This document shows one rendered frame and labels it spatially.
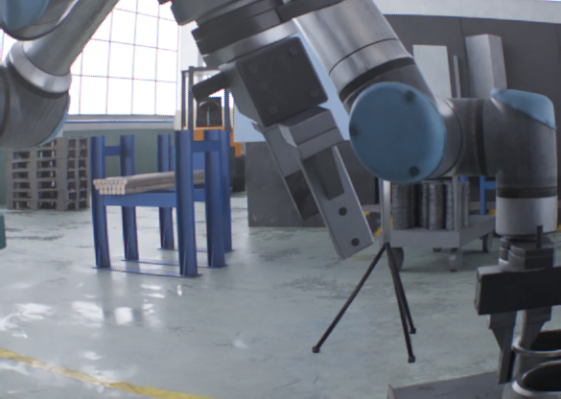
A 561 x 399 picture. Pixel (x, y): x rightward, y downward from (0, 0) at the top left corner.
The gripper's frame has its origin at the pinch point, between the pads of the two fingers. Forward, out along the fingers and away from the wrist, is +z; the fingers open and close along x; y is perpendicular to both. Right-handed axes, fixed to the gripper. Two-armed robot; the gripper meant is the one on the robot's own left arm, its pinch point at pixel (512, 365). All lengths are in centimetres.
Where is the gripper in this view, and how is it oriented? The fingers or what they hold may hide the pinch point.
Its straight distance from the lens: 86.8
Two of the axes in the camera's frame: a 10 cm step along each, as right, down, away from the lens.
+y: 1.7, -0.6, 9.8
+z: 0.3, 10.0, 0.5
